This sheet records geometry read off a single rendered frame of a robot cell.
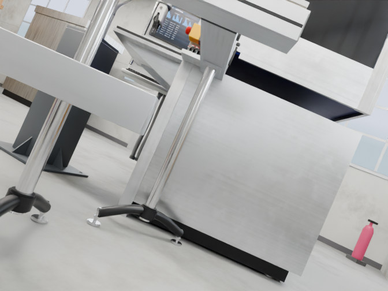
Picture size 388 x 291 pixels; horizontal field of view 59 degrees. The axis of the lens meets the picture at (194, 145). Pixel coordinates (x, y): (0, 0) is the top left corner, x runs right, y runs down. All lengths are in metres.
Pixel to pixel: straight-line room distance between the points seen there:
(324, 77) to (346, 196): 3.80
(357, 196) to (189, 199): 4.06
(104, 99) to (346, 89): 1.31
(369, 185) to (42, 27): 6.06
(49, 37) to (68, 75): 5.83
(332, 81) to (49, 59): 1.37
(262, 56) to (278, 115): 0.31
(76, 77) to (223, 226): 1.10
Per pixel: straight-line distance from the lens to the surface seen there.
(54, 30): 6.87
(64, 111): 1.07
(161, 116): 1.79
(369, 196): 5.59
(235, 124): 1.78
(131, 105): 0.99
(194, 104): 1.56
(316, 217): 1.89
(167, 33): 2.95
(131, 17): 7.84
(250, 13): 1.03
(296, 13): 1.06
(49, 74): 1.08
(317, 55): 1.94
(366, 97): 1.99
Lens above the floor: 0.45
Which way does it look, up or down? 1 degrees up
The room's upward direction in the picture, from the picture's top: 24 degrees clockwise
